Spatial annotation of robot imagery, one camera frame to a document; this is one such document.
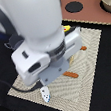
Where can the yellow toy butter block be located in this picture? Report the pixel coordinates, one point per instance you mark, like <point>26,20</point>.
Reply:
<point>66,28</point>

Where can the woven beige placemat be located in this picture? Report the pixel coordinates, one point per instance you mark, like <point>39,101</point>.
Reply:
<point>67,93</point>

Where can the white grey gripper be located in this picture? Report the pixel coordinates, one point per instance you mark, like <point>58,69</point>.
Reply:
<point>48,59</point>

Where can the white toy fish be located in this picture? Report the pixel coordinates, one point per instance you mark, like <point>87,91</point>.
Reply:
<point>45,93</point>

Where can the brown toy stove top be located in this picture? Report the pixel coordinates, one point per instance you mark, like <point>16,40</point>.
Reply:
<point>90,13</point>

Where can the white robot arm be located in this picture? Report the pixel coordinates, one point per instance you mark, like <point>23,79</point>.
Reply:
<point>34,19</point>

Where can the toy fork orange handle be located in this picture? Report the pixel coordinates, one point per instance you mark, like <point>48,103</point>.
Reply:
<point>71,74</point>

